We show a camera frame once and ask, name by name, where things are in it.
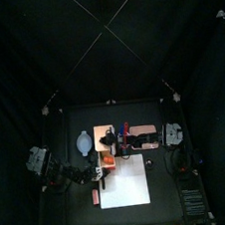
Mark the light wooden box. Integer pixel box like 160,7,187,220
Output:
92,123,118,153

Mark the red-fronted wooden drawer with knob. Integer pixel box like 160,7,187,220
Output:
98,148,117,171

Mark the toy block with red dot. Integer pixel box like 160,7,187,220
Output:
91,188,102,206

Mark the light blue plastic bowl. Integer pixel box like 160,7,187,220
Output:
74,129,95,158

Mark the white cutting board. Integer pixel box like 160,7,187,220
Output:
94,152,151,210

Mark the brown wooden cutting board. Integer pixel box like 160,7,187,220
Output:
128,122,160,152

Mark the black label with white text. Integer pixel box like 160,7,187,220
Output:
180,186,207,219

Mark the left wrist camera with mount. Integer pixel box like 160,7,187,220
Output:
94,166,106,182

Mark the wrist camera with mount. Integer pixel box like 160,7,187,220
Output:
110,143,118,156
94,166,106,182

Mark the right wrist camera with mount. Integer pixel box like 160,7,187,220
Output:
110,143,118,156

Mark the small metal pot with handle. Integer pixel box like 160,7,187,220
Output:
144,157,156,170

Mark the metal frame bracket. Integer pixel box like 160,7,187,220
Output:
41,105,51,116
214,8,225,21

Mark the thin steel brace wire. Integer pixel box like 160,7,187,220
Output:
31,0,159,110

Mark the steel brace wire with turnbuckle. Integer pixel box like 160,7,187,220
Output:
63,0,177,107

